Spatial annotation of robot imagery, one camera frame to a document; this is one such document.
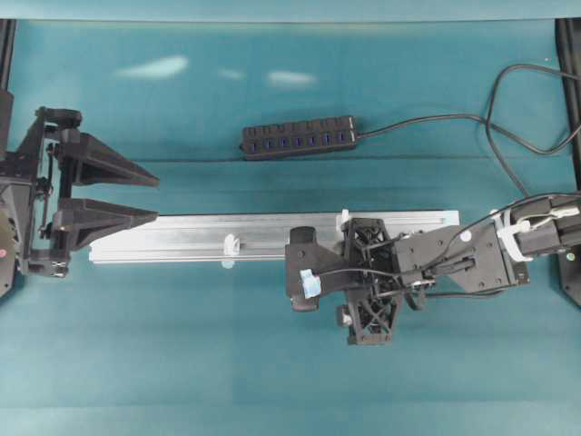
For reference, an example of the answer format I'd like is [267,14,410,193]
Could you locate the black right camera cable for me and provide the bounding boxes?
[312,217,505,314]

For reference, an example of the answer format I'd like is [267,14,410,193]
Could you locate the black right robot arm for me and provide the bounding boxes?
[337,193,580,345]

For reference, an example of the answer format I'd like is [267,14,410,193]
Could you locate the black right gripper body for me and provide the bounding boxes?
[337,218,401,345]

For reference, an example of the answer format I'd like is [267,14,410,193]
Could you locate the black USB hub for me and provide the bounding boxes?
[240,115,358,161]

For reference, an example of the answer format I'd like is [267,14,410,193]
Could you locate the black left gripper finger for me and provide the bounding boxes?
[57,129,160,187]
[50,198,158,251]

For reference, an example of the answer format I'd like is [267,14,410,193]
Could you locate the black USB cable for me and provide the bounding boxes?
[360,64,581,301]

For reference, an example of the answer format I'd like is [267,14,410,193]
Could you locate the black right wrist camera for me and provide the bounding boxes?
[285,226,354,312]

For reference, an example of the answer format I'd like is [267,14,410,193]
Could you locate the black left frame post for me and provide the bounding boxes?
[0,19,16,106]

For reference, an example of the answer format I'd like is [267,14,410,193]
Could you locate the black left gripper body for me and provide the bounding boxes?
[1,107,82,278]

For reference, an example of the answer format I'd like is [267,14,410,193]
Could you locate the silver aluminium rail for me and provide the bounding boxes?
[89,209,459,268]

